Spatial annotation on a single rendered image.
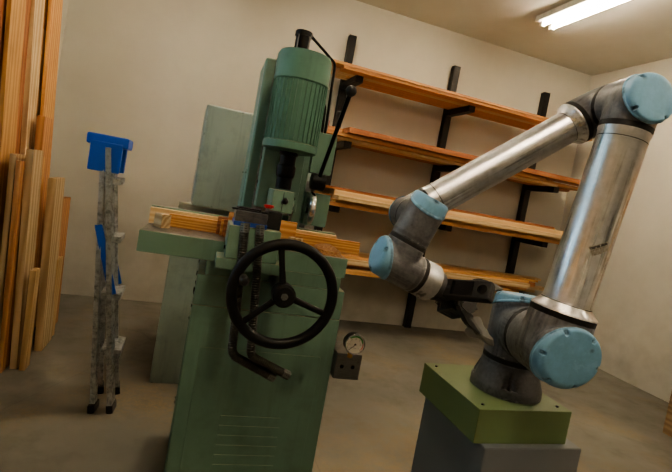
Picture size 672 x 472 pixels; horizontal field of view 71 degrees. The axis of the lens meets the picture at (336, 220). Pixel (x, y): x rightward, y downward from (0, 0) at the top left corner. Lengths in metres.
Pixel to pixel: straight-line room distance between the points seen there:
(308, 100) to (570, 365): 1.00
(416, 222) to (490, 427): 0.56
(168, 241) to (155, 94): 2.61
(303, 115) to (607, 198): 0.85
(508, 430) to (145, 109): 3.29
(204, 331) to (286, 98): 0.73
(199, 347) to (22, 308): 1.41
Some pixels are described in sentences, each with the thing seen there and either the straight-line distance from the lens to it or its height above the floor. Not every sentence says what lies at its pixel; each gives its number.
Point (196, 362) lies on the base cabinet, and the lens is 1.47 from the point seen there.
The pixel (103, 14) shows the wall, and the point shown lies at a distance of 4.06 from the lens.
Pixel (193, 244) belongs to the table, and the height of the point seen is 0.88.
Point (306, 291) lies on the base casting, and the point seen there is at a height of 0.79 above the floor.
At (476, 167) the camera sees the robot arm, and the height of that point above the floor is 1.22.
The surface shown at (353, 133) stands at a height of 1.55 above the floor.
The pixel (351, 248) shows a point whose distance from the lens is 1.60.
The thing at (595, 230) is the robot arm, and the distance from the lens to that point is 1.22.
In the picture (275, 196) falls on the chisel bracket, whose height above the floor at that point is 1.05.
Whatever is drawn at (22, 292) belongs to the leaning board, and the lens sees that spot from 2.68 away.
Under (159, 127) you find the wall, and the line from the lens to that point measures 3.88.
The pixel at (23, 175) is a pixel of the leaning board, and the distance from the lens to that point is 2.61.
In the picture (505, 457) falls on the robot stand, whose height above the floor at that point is 0.53.
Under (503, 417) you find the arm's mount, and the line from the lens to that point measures 1.33.
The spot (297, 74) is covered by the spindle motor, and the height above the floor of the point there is 1.42.
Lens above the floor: 1.09
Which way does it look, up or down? 3 degrees down
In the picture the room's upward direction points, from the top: 10 degrees clockwise
